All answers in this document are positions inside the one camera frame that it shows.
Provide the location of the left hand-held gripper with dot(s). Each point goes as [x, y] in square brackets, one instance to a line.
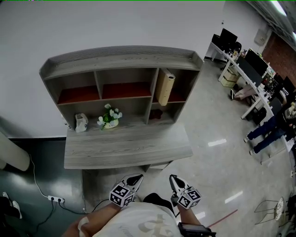
[121, 194]

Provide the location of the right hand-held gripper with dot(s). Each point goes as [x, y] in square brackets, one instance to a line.
[188, 198]

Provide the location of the beige book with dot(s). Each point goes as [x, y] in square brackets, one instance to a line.
[164, 86]

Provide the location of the grey wooden shelf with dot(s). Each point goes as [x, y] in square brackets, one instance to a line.
[120, 61]

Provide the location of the person's right forearm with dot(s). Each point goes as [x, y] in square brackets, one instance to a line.
[188, 216]

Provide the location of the person's left forearm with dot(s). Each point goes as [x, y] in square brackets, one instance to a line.
[97, 220]

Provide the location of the person's black trousers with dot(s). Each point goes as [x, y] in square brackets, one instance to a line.
[156, 201]

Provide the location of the grey wooden desk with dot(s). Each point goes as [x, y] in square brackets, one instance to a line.
[125, 145]

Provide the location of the person's white printed shirt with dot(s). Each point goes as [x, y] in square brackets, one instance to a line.
[138, 222]

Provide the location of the black wrist-mounted device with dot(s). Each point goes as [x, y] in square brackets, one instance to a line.
[195, 230]

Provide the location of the white flowers in pot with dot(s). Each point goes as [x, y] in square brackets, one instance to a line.
[109, 118]

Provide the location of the dark red cloth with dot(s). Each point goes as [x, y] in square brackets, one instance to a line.
[156, 114]

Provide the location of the white power strip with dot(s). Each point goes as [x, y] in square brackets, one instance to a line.
[56, 199]

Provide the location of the cardboard box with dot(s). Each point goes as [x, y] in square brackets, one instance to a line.
[227, 82]
[232, 74]

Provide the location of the long white office desk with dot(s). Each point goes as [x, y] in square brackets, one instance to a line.
[242, 74]

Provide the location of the white rounded column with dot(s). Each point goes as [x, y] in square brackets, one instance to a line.
[11, 150]

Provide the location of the black computer monitor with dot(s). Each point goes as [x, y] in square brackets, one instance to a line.
[216, 39]
[228, 37]
[256, 62]
[248, 70]

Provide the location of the white wall box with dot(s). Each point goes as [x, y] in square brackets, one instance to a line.
[260, 36]

